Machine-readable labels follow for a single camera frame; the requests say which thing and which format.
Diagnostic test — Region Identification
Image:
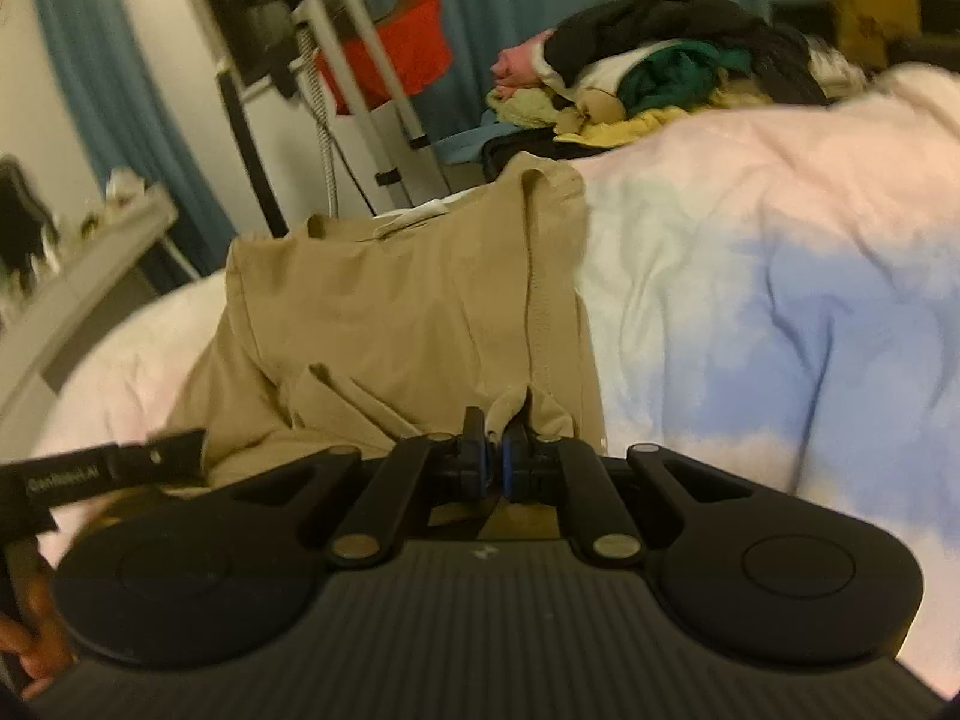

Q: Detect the metal stand with black ring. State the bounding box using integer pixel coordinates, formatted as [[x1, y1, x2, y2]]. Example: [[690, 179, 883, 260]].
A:
[[225, 0, 451, 211]]

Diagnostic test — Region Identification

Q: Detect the blue garment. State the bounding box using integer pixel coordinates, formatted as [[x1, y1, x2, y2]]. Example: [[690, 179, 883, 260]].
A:
[[439, 126, 518, 166]]

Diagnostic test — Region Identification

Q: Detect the tan garment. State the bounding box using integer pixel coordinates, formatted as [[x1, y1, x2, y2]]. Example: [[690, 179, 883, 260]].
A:
[[161, 152, 607, 537]]

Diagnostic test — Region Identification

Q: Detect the pastel tie-dye duvet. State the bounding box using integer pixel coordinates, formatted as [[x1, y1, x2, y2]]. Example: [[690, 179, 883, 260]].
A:
[[34, 64, 960, 691]]

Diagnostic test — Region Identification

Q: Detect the narrow blue curtain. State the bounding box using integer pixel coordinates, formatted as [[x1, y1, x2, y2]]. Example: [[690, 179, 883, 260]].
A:
[[26, 0, 226, 278]]

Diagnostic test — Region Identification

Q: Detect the dark cloth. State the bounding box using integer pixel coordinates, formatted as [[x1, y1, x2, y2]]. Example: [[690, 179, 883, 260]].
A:
[[480, 131, 601, 182]]

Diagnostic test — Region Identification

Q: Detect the black power strip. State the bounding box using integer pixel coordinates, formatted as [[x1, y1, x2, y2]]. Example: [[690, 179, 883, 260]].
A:
[[216, 71, 291, 239]]

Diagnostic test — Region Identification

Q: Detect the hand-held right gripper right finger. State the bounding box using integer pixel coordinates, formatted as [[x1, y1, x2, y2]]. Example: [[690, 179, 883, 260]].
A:
[[502, 424, 760, 569]]

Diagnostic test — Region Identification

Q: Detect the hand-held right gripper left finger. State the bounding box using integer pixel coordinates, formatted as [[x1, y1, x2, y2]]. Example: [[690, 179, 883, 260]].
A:
[[217, 406, 494, 569]]

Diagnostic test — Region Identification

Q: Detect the black dotted garment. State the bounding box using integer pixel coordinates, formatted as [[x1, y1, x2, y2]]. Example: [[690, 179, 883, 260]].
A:
[[750, 19, 830, 104]]

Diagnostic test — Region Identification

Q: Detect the grey shelf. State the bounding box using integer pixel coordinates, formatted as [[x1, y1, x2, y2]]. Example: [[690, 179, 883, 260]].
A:
[[0, 180, 181, 428]]

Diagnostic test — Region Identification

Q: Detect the beige garment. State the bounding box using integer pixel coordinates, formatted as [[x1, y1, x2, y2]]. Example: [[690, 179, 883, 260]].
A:
[[576, 86, 629, 126]]

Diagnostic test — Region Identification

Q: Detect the green garment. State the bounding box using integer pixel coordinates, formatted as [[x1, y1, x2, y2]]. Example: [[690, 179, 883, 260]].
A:
[[619, 41, 751, 117]]

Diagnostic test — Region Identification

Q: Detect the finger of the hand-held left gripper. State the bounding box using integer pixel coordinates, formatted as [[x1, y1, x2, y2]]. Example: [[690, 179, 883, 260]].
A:
[[112, 427, 209, 485]]

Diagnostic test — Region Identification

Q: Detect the pale yellow-green garment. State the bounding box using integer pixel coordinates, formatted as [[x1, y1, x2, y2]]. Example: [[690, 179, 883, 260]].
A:
[[486, 86, 560, 128]]

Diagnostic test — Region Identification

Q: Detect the yellow garment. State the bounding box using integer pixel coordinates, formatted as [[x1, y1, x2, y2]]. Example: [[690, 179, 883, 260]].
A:
[[555, 101, 725, 149]]

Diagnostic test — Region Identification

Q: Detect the yellow cardboard box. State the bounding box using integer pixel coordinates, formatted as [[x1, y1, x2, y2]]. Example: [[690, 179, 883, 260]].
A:
[[825, 0, 923, 72]]

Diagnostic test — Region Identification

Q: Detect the pink garment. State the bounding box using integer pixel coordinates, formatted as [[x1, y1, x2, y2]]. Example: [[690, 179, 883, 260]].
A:
[[491, 34, 556, 87]]

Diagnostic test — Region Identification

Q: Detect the red bag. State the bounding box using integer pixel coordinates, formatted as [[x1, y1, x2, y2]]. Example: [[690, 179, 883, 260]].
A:
[[313, 0, 453, 117]]

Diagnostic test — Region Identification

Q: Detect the white garment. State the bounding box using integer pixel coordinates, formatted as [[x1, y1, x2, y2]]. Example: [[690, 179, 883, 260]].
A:
[[570, 45, 661, 95]]

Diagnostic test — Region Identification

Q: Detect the person's left hand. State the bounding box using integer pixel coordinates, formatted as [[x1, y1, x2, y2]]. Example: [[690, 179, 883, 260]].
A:
[[0, 556, 76, 700]]

